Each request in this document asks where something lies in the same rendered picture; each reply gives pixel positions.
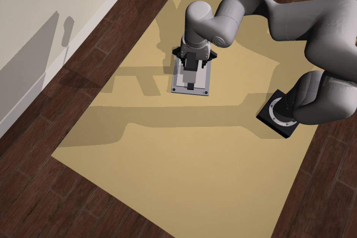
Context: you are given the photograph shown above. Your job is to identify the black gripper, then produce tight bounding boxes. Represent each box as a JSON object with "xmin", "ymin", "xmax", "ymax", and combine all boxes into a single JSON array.
[{"xmin": 172, "ymin": 33, "xmax": 217, "ymax": 69}]

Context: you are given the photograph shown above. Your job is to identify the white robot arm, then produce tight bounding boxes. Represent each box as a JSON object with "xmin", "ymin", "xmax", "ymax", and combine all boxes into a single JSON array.
[{"xmin": 185, "ymin": 0, "xmax": 357, "ymax": 127}]

